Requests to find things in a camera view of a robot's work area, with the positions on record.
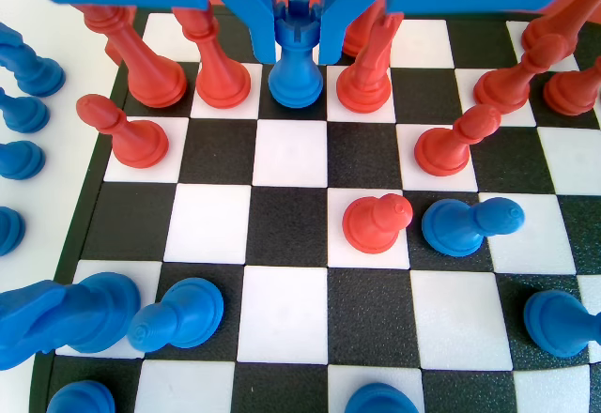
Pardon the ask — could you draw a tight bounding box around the blue rook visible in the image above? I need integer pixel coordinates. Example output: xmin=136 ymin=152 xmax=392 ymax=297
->
xmin=267 ymin=0 xmax=325 ymax=109

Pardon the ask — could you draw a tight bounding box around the red queen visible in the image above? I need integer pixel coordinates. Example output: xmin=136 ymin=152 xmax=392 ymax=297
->
xmin=69 ymin=3 xmax=189 ymax=109

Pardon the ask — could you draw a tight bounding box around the red pawn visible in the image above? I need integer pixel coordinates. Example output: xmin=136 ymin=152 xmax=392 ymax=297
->
xmin=413 ymin=102 xmax=503 ymax=177
xmin=74 ymin=93 xmax=170 ymax=170
xmin=543 ymin=55 xmax=601 ymax=117
xmin=472 ymin=32 xmax=581 ymax=115
xmin=341 ymin=191 xmax=414 ymax=255

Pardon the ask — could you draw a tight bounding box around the red bishop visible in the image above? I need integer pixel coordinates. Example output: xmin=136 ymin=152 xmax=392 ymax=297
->
xmin=171 ymin=5 xmax=253 ymax=109

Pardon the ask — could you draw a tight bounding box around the red king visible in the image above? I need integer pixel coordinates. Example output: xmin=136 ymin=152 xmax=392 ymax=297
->
xmin=520 ymin=0 xmax=601 ymax=53

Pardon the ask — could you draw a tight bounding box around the red knight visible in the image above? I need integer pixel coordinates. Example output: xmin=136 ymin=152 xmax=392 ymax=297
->
xmin=336 ymin=11 xmax=405 ymax=115

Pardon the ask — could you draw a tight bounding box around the blue knight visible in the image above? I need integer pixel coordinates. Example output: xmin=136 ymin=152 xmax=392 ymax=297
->
xmin=0 ymin=21 xmax=67 ymax=99
xmin=0 ymin=271 xmax=142 ymax=372

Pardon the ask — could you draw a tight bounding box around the blue pawn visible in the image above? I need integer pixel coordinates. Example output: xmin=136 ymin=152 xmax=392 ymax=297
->
xmin=523 ymin=289 xmax=601 ymax=359
xmin=0 ymin=139 xmax=47 ymax=181
xmin=0 ymin=87 xmax=51 ymax=133
xmin=421 ymin=196 xmax=526 ymax=258
xmin=45 ymin=379 xmax=116 ymax=413
xmin=126 ymin=276 xmax=225 ymax=353

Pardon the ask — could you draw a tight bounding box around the black white chessboard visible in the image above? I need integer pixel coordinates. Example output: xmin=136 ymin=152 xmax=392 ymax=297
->
xmin=27 ymin=7 xmax=601 ymax=413

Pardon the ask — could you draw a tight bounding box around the blue bishop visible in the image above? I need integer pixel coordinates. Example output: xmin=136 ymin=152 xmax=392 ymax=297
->
xmin=0 ymin=206 xmax=27 ymax=257
xmin=344 ymin=382 xmax=421 ymax=413

